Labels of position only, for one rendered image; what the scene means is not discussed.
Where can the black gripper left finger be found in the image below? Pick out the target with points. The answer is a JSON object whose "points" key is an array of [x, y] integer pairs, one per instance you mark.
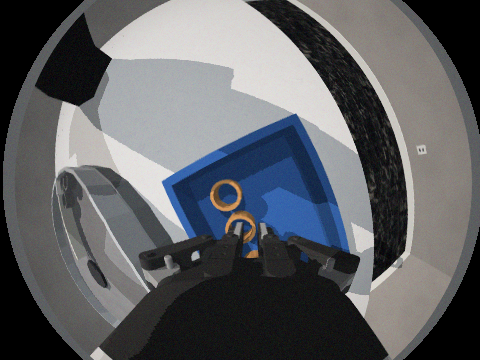
{"points": [[174, 258]]}

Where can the bronze bushing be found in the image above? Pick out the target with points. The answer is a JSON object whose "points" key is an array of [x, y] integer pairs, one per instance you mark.
{"points": [[252, 254], [247, 216], [220, 204]]}

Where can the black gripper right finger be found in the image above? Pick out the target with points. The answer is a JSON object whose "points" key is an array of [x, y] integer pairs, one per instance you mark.
{"points": [[323, 260]]}

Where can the blue open-top crate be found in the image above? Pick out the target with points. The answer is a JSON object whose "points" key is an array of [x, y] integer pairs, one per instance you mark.
{"points": [[283, 181]]}

